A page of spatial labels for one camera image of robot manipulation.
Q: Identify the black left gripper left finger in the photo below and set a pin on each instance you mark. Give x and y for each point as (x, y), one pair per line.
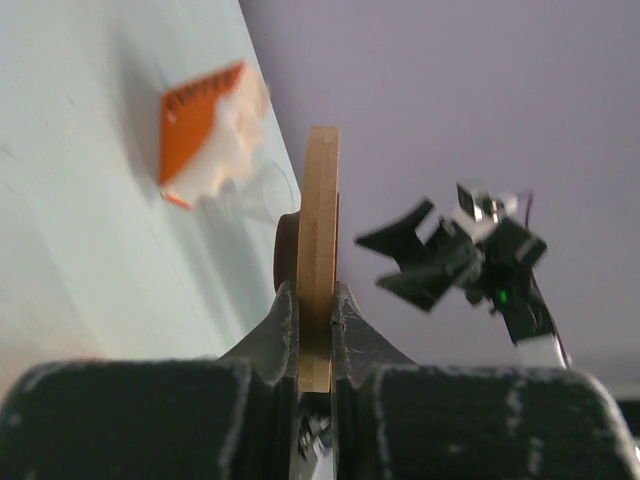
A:
(234, 417)

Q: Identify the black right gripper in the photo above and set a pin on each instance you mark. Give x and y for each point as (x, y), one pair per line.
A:
(498, 267)

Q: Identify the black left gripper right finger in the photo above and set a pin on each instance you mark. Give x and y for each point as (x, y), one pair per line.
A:
(395, 419)

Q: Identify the orange carafe with wooden collar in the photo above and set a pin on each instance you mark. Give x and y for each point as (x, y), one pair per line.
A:
(306, 251)

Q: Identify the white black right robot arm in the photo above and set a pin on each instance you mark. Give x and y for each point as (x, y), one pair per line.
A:
(533, 333)

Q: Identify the orange coffee filter package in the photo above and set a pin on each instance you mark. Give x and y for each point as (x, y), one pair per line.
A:
(211, 127)

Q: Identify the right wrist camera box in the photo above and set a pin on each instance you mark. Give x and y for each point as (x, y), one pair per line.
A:
(479, 212)

